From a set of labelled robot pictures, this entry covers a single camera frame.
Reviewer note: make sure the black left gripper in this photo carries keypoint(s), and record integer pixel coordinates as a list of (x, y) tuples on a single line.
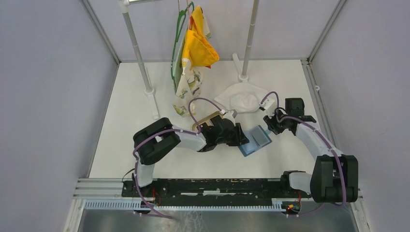
[(240, 137)]

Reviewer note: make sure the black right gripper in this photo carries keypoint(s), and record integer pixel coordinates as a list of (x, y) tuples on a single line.
[(270, 122)]

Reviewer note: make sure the blue leather card holder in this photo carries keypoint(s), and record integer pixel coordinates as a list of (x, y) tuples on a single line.
[(258, 138)]

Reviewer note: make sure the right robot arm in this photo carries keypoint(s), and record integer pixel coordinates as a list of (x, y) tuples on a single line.
[(334, 178)]

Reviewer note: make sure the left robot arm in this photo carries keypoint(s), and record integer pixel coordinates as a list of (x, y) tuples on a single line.
[(155, 141)]

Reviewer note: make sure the beige oval tray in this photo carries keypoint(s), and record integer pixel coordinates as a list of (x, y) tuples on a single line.
[(207, 119)]

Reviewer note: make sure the white crumpled cloth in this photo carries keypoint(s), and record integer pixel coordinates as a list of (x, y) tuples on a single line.
[(242, 97)]

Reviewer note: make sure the right rack pole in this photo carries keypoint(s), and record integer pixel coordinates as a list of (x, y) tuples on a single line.
[(242, 68)]

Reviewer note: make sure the rack pole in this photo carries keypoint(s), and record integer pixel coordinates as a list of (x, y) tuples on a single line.
[(149, 90), (242, 68)]

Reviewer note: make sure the dinosaur print hanging cloth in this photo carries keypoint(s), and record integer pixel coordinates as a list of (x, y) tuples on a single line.
[(189, 86)]

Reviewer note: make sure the yellow hanging cloth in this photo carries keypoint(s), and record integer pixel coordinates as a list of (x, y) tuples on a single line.
[(197, 50)]

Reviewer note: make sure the green clothes hanger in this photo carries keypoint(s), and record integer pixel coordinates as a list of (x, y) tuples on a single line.
[(176, 66)]

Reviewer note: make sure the left rack pole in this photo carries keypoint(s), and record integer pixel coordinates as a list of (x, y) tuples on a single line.
[(149, 90)]

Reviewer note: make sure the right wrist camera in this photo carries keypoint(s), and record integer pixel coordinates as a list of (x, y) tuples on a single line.
[(268, 106)]

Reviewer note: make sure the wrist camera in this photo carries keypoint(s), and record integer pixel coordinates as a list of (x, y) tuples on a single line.
[(268, 106), (229, 115)]

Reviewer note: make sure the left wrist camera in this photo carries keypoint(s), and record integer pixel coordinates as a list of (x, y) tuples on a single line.
[(229, 115)]

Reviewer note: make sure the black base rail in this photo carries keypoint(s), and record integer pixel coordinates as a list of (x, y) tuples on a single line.
[(213, 192)]

